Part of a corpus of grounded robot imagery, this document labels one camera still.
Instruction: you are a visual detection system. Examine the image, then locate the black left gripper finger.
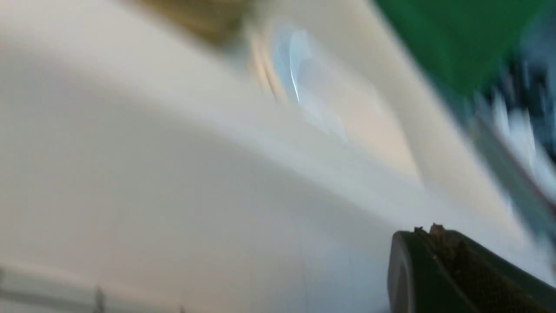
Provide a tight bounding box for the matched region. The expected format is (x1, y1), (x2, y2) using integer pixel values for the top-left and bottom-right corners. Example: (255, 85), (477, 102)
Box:
(387, 224), (556, 313)

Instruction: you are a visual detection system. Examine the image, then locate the top tan bowl in stack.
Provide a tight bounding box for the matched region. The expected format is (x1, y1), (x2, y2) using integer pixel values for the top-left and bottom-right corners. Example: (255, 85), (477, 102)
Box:
(133, 0), (256, 46)

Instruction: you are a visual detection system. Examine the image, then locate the olive grey spoon bin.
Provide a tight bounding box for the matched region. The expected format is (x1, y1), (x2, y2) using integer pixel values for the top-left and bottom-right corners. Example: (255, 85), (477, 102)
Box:
(447, 96), (556, 240)

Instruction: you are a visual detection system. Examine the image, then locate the green backdrop cloth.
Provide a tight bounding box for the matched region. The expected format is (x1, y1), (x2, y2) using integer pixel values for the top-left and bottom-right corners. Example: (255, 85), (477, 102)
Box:
(374, 0), (555, 97)

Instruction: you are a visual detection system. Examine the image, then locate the stacked white square dish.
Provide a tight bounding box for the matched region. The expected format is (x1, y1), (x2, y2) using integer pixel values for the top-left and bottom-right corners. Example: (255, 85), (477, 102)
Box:
(246, 20), (421, 180)

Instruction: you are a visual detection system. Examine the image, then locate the large white plastic bin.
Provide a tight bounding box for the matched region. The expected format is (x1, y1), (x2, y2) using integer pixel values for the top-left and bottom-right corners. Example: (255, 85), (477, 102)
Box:
(1, 0), (555, 313)

